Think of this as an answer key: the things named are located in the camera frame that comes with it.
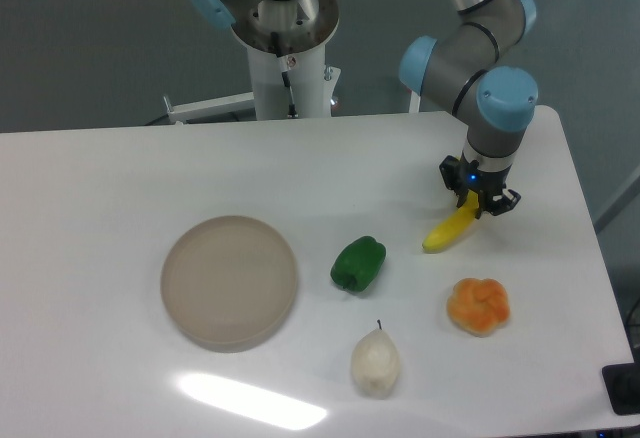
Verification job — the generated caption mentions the white base bracket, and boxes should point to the white base bracket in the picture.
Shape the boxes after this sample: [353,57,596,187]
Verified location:
[163,92,254,124]
[408,91,422,114]

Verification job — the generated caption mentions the beige round plate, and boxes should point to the beige round plate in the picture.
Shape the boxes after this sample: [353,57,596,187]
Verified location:
[160,216,298,353]

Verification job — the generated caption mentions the green bell pepper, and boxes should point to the green bell pepper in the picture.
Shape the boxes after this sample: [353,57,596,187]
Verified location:
[330,236,386,293]

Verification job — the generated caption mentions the black box at table edge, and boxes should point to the black box at table edge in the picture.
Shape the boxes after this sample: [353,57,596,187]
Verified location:
[602,363,639,416]

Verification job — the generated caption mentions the white pear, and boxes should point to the white pear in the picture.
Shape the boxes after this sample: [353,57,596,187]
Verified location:
[350,320,401,399]

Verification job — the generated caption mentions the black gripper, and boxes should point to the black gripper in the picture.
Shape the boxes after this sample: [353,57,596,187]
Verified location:
[439,155,521,219]

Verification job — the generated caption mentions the white right base bracket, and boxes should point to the white right base bracket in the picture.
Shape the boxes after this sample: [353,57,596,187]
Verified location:
[408,91,422,114]

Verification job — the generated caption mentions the yellow banana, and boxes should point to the yellow banana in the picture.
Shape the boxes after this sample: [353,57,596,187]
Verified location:
[422,191,479,253]

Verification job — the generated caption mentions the orange bread roll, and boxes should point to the orange bread roll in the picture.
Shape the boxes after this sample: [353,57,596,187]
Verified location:
[446,278,511,337]

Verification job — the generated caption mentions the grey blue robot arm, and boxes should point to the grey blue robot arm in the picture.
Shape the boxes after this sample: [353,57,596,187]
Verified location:
[190,0,538,216]

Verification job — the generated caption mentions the white left base bracket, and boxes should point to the white left base bracket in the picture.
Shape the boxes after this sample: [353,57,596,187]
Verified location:
[163,92,254,124]

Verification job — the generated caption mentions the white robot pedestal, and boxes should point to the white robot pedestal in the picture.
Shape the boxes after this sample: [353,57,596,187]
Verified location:
[232,0,340,120]

